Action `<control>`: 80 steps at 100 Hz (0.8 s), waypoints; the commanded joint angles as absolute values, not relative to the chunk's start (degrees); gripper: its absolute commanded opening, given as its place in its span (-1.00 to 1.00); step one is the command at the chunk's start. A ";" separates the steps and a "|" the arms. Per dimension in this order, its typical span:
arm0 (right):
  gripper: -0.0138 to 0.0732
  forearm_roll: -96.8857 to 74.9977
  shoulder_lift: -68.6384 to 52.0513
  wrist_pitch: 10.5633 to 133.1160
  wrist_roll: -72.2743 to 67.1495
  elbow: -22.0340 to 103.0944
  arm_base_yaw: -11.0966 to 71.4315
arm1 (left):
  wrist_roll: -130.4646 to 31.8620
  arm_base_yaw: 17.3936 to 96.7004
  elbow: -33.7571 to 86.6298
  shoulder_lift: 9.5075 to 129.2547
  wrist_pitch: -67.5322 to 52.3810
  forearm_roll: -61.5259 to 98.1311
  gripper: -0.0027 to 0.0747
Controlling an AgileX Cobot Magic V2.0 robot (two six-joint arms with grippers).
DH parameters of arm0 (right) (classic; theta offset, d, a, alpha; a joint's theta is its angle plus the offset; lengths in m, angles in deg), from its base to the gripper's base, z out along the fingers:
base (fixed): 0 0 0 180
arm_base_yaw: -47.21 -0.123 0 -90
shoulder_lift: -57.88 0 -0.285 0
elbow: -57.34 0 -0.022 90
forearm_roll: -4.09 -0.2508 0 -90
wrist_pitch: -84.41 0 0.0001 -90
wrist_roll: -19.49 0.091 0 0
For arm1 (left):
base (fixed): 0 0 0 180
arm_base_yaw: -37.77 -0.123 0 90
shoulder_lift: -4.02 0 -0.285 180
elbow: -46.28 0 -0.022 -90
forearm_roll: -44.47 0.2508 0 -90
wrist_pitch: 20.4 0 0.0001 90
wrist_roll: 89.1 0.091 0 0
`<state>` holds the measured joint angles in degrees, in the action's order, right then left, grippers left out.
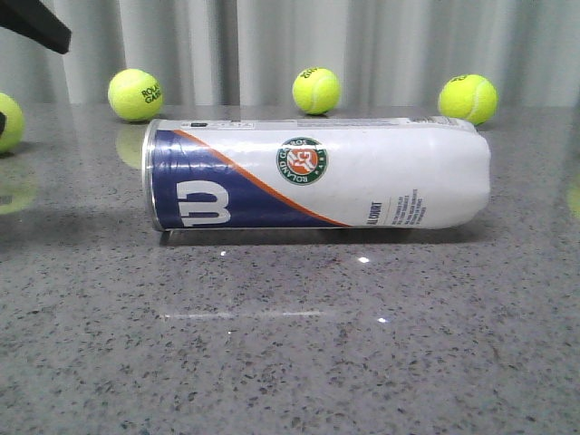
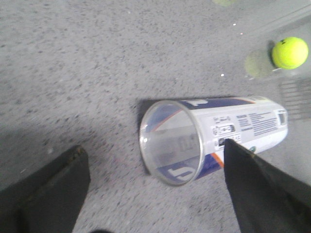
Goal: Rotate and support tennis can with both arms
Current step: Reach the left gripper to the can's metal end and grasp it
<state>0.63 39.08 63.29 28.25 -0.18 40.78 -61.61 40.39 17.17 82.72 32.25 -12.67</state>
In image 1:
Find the Roland Garros yellow tennis ball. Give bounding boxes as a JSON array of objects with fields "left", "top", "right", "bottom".
[{"left": 108, "top": 69, "right": 163, "bottom": 121}]

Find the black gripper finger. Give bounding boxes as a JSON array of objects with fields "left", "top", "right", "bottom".
[{"left": 1, "top": 0, "right": 72, "bottom": 54}]

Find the grey pleated curtain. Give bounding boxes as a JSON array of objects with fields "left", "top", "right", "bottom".
[{"left": 1, "top": 1, "right": 579, "bottom": 107}]

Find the right yellow tennis ball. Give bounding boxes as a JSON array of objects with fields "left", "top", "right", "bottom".
[{"left": 438, "top": 74, "right": 498, "bottom": 125}]

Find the white blue tennis ball can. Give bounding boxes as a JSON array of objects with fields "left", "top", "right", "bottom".
[{"left": 142, "top": 116, "right": 490, "bottom": 231}]

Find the centre yellow tennis ball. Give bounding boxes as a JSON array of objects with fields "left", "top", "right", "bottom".
[{"left": 292, "top": 67, "right": 342, "bottom": 115}]

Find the far left yellow tennis ball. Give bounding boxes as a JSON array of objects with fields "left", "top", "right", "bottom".
[{"left": 1, "top": 93, "right": 24, "bottom": 154}]

